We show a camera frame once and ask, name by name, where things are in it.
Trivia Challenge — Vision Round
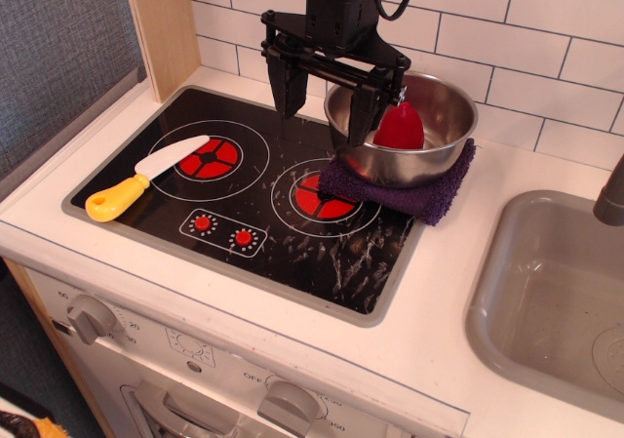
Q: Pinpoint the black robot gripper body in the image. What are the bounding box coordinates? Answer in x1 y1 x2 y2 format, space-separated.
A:
261 0 410 104

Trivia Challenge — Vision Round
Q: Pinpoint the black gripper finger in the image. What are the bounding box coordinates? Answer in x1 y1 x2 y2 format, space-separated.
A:
267 54 308 119
348 84 390 146

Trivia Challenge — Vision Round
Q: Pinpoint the yellow handled white toy knife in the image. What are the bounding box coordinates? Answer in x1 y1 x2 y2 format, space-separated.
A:
85 135 210 222

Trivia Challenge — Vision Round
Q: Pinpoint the red toy pepper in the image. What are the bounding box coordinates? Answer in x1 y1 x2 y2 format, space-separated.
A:
373 101 424 150

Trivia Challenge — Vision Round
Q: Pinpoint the stainless steel bowl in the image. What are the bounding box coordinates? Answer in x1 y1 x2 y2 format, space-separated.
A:
325 73 478 188

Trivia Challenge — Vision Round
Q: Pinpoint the purple folded cloth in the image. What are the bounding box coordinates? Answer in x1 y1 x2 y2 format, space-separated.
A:
318 139 477 226

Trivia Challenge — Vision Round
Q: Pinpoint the black toy stovetop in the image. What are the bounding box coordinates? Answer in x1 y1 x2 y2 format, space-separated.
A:
62 88 424 326

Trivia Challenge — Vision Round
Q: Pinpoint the wooden side panel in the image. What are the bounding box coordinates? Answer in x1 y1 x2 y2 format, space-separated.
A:
129 0 201 103

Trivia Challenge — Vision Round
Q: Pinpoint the grey toy sink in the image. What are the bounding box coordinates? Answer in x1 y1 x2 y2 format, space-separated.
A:
466 190 623 421

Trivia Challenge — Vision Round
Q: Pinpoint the grey faucet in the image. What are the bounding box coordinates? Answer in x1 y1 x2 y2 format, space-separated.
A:
593 156 624 226

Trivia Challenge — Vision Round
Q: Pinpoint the grey left oven knob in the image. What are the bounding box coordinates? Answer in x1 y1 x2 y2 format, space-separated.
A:
66 295 117 345

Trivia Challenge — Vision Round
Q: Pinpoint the grey oven knob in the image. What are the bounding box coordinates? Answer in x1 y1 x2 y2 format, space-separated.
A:
66 295 117 345
257 381 320 437

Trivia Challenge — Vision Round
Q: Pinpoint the grey right oven knob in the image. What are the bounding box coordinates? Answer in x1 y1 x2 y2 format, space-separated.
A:
257 381 320 437

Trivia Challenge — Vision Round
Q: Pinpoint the white toy oven front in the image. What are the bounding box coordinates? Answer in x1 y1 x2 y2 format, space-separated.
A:
26 270 468 437

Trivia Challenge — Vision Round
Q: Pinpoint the orange plush toy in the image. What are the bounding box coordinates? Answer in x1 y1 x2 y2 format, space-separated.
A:
0 410 69 438

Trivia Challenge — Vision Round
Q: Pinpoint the grey oven door handle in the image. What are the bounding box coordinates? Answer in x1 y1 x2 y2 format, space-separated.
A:
132 379 274 438

